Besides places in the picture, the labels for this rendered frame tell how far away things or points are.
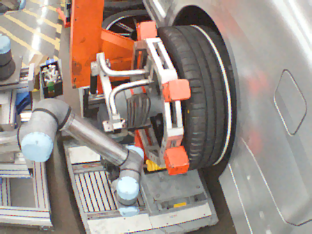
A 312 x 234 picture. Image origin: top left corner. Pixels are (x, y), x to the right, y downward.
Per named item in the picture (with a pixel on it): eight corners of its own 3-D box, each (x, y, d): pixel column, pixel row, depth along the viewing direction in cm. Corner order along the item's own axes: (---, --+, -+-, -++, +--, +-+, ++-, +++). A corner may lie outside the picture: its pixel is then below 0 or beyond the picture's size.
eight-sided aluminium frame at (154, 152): (169, 182, 185) (191, 106, 142) (155, 184, 183) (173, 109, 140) (139, 92, 216) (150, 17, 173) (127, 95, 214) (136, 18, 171)
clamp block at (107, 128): (127, 136, 159) (128, 127, 155) (105, 138, 157) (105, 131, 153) (124, 125, 162) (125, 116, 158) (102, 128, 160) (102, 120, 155)
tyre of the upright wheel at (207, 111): (236, 27, 146) (182, 24, 208) (183, 26, 140) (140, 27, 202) (243, 179, 162) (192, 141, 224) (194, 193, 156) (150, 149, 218)
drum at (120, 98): (163, 121, 180) (167, 100, 169) (115, 129, 175) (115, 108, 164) (154, 97, 188) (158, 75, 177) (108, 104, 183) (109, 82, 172)
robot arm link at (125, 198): (119, 165, 138) (119, 180, 146) (115, 191, 131) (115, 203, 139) (142, 169, 138) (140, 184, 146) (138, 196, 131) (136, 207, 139)
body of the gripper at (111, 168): (121, 148, 155) (129, 175, 148) (120, 160, 161) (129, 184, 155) (102, 151, 153) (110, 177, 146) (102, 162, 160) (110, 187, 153)
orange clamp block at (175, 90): (184, 100, 153) (191, 97, 144) (163, 103, 151) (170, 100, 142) (180, 81, 153) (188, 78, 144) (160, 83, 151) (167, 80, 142)
